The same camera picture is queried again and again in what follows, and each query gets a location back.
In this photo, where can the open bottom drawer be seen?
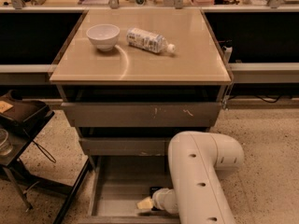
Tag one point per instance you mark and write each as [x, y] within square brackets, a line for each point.
[120, 183]

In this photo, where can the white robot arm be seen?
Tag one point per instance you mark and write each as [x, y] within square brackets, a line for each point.
[197, 161]

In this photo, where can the clear plastic water bottle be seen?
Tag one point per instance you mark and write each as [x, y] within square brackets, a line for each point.
[148, 41]

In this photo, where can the grey drawer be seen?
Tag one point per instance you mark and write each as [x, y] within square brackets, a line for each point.
[96, 141]
[142, 114]

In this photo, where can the middle grey drawer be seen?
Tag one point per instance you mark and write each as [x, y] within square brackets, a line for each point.
[96, 141]

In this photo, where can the clear glass jar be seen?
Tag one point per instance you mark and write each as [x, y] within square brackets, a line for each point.
[5, 145]

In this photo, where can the grey drawer cabinet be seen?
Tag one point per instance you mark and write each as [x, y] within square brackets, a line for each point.
[195, 72]

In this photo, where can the black side cart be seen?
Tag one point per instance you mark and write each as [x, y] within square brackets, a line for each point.
[56, 155]

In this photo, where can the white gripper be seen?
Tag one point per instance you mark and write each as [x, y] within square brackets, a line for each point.
[159, 199]

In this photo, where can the white ceramic bowl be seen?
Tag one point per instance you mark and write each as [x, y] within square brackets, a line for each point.
[103, 36]

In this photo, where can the top grey drawer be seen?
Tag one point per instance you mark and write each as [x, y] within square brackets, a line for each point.
[142, 114]

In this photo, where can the dark brown tray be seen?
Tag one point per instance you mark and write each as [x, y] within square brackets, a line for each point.
[16, 112]

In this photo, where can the dark blue rxbar wrapper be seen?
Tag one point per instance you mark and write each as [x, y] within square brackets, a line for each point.
[152, 190]

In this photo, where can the small white spray bottle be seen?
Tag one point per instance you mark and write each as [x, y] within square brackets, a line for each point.
[227, 50]

